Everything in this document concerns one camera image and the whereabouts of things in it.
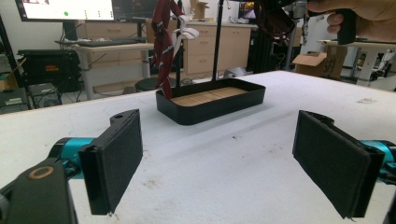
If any wooden drawer cabinet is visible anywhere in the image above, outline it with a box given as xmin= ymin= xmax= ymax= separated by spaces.
xmin=181 ymin=21 xmax=254 ymax=80

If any black equipment case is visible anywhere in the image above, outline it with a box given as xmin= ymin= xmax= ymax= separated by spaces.
xmin=17 ymin=49 xmax=82 ymax=93

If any black keyboard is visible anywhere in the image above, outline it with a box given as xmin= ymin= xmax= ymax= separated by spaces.
xmin=74 ymin=36 xmax=148 ymax=49

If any small cardboard box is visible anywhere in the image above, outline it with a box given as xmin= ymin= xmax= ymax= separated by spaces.
xmin=189 ymin=0 xmax=210 ymax=21

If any striped red bow tie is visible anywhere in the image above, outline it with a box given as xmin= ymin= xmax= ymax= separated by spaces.
xmin=149 ymin=0 xmax=201 ymax=101

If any black rack with wooden tray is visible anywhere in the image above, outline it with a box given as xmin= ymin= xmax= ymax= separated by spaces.
xmin=155 ymin=0 xmax=267 ymax=127

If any large computer monitor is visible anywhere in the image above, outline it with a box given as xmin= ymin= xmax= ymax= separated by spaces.
xmin=14 ymin=0 xmax=116 ymax=23

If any black round stool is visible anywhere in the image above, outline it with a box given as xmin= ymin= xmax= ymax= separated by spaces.
xmin=134 ymin=77 xmax=179 ymax=93

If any small lit monitor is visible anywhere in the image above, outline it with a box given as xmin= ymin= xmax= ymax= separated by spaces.
xmin=237 ymin=1 xmax=257 ymax=21

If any white desk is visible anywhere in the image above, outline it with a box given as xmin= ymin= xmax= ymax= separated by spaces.
xmin=55 ymin=36 xmax=157 ymax=101

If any white side table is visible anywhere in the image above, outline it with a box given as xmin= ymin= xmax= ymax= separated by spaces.
xmin=317 ymin=38 xmax=396 ymax=91

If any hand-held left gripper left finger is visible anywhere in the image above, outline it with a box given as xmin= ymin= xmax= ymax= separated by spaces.
xmin=49 ymin=108 xmax=145 ymax=217

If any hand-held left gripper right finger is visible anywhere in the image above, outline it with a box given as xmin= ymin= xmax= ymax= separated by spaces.
xmin=291 ymin=109 xmax=396 ymax=220

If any dark red bow tie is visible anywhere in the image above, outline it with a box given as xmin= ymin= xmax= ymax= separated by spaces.
xmin=254 ymin=0 xmax=296 ymax=47

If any open cardboard box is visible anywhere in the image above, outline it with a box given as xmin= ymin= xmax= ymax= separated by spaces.
xmin=291 ymin=46 xmax=349 ymax=80

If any black metal frame stand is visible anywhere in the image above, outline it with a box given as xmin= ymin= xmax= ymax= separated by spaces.
xmin=0 ymin=13 xmax=24 ymax=90

